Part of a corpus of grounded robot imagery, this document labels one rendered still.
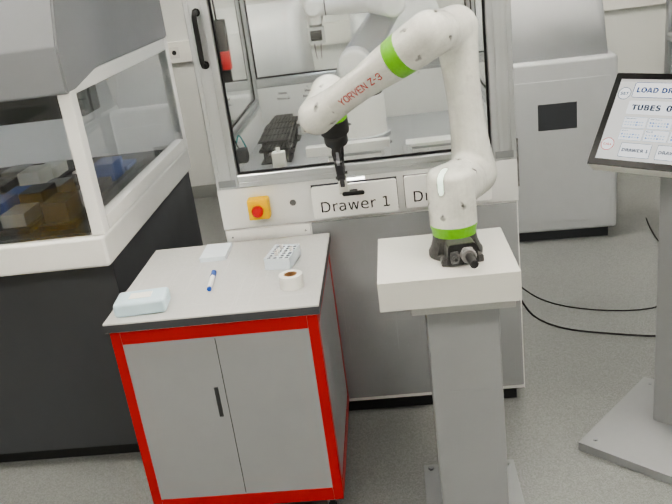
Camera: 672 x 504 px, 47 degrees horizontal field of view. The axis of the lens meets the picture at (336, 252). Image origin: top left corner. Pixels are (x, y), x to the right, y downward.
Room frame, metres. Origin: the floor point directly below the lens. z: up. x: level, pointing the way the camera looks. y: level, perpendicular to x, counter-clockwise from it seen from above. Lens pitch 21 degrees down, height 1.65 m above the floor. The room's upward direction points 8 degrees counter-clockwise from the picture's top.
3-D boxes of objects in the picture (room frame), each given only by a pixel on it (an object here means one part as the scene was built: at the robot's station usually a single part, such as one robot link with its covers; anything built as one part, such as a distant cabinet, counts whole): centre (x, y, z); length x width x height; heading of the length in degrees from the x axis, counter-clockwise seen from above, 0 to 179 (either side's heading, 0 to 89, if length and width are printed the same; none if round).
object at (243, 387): (2.24, 0.35, 0.38); 0.62 x 0.58 x 0.76; 85
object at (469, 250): (1.93, -0.33, 0.87); 0.26 x 0.15 x 0.06; 0
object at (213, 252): (2.43, 0.40, 0.77); 0.13 x 0.09 x 0.02; 175
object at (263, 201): (2.52, 0.24, 0.88); 0.07 x 0.05 x 0.07; 85
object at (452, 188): (2.00, -0.34, 0.99); 0.16 x 0.13 x 0.19; 146
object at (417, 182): (2.47, -0.40, 0.87); 0.29 x 0.02 x 0.11; 85
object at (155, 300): (2.06, 0.58, 0.78); 0.15 x 0.10 x 0.04; 90
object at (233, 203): (2.98, -0.17, 0.87); 1.02 x 0.95 x 0.14; 85
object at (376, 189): (2.49, -0.09, 0.87); 0.29 x 0.02 x 0.11; 85
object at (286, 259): (2.28, 0.17, 0.78); 0.12 x 0.08 x 0.04; 164
